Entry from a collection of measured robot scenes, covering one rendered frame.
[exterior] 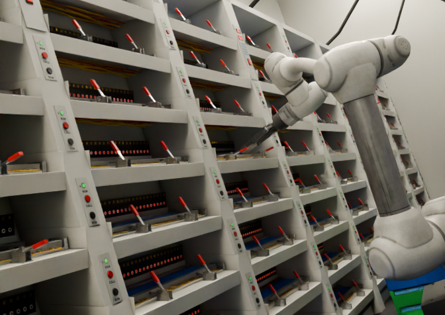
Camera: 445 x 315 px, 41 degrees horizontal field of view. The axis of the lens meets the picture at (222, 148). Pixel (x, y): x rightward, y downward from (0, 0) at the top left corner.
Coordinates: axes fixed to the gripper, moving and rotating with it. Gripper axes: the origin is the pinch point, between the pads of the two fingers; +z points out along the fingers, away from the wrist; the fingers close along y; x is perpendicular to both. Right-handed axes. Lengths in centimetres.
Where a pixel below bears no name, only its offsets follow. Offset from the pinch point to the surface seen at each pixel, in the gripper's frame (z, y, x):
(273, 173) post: 2.2, -14.8, 13.1
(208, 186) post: 0, 55, 16
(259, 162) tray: -2.8, 6.4, 10.0
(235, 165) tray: -2.3, 30.4, 10.4
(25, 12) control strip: -14, 123, -33
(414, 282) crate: -16, -40, 87
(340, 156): -4, -116, 11
